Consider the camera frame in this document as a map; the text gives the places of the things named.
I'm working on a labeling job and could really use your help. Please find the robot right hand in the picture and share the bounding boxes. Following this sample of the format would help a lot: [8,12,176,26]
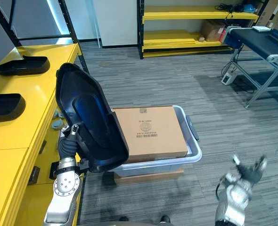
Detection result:
[232,154,268,186]

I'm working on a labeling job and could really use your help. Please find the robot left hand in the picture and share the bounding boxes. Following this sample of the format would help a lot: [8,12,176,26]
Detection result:
[57,124,80,158]

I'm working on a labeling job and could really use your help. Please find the black plastic housing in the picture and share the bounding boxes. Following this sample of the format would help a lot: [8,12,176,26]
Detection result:
[55,62,130,174]
[0,55,51,76]
[0,93,27,124]

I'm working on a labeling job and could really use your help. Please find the yellow shelf rack black posts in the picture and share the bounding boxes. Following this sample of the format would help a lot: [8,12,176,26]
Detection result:
[137,0,260,60]

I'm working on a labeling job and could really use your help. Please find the grey round part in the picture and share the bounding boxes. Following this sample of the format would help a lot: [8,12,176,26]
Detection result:
[50,118,63,130]
[52,109,65,120]

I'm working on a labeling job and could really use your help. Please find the brown cardboard box with print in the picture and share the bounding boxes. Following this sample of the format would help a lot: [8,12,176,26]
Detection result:
[112,105,191,163]

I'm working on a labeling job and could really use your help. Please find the flat cardboard base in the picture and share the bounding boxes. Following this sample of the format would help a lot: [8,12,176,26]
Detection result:
[113,168,185,187]

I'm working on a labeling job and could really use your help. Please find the robot right foot dark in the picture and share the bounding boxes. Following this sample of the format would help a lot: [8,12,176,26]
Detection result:
[159,215,172,225]

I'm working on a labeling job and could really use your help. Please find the white power box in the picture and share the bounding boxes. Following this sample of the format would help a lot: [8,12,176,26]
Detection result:
[221,72,237,86]

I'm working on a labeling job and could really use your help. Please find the white flat tray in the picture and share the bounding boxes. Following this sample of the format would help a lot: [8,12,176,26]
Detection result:
[252,25,271,32]

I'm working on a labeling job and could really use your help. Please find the brown cardboard box red label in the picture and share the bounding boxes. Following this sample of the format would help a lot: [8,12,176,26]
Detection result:
[202,19,226,42]

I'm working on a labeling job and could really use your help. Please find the stacked cardboard boxes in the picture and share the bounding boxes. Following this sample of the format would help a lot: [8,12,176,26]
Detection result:
[255,0,278,31]

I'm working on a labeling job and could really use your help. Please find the blue bag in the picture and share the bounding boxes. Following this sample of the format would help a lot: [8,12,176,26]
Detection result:
[243,4,258,14]

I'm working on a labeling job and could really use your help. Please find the yellow shelf with black frame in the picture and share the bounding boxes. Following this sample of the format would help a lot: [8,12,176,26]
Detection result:
[0,0,90,226]

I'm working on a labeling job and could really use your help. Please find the conveyor belt with aluminium frame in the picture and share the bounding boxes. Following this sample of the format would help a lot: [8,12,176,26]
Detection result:
[220,25,278,109]

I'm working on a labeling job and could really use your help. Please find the black cable bundle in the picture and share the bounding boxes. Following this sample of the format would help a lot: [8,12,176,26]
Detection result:
[214,2,245,14]

